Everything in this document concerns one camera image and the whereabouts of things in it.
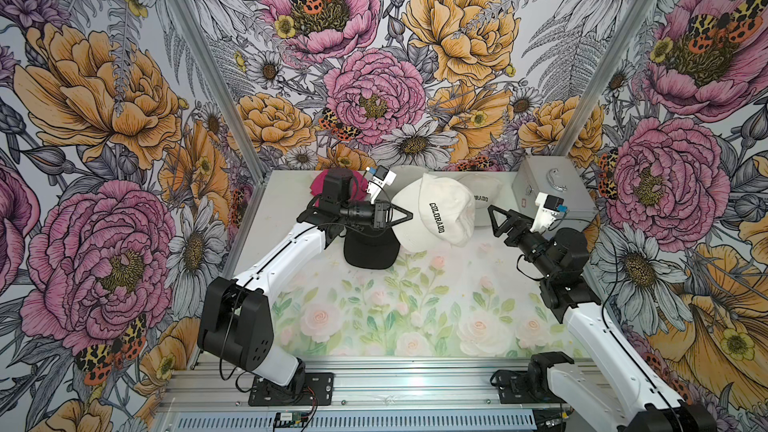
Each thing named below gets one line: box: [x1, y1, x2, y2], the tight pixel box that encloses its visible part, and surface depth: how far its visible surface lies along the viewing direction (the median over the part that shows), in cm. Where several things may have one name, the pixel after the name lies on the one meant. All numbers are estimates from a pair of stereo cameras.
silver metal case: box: [512, 155, 598, 230], surface depth 100 cm
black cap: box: [343, 227, 401, 270], surface depth 99 cm
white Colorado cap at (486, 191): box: [457, 173, 502, 227], surface depth 113 cm
